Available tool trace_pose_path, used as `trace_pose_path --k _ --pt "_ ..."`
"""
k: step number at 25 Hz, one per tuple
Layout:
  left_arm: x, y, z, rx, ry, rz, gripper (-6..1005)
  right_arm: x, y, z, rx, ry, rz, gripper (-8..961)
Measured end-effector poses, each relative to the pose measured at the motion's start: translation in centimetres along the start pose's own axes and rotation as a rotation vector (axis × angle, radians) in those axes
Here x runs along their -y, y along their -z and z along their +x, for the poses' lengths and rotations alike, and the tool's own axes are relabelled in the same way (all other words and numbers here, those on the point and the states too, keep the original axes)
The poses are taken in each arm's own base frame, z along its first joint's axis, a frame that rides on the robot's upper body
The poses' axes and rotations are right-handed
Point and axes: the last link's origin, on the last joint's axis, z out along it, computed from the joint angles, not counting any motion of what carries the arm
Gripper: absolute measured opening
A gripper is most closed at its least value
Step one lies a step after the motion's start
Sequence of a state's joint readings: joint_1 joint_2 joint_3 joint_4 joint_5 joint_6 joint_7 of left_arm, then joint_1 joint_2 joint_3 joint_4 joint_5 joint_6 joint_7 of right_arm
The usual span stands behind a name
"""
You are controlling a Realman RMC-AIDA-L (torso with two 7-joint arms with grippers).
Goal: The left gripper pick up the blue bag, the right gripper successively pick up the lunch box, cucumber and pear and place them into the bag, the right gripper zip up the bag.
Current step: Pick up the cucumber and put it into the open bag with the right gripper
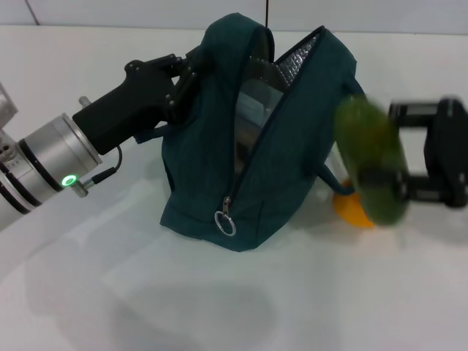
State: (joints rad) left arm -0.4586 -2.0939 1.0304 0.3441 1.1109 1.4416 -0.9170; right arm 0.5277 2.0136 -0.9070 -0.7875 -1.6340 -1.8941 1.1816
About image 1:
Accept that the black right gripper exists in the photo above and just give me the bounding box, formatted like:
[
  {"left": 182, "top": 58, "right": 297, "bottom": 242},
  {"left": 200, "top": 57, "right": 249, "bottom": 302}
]
[{"left": 360, "top": 94, "right": 468, "bottom": 210}]

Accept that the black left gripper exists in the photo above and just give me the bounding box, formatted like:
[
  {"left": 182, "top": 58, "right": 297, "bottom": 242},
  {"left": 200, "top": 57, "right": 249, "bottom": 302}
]
[{"left": 72, "top": 53, "right": 199, "bottom": 156}]

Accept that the green cucumber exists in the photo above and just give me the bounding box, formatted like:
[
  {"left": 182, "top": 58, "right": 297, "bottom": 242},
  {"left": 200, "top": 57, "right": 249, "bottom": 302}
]
[{"left": 333, "top": 95, "right": 411, "bottom": 226}]

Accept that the clear plastic blue-rimmed food container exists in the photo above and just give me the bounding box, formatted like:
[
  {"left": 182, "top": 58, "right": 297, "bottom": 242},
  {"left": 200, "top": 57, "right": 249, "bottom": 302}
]
[{"left": 233, "top": 82, "right": 284, "bottom": 170}]

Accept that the orange pear-shaped fruit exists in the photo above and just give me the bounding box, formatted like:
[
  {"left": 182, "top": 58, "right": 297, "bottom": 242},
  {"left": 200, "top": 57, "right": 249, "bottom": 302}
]
[{"left": 331, "top": 181, "right": 376, "bottom": 230}]

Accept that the dark teal fabric lunch bag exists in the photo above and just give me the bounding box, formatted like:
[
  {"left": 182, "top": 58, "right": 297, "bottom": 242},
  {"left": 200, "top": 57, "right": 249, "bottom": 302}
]
[{"left": 133, "top": 12, "right": 366, "bottom": 254}]

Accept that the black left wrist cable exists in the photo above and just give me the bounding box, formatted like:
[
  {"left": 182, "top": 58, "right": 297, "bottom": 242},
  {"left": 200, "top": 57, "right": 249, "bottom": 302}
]
[{"left": 80, "top": 145, "right": 124, "bottom": 188}]

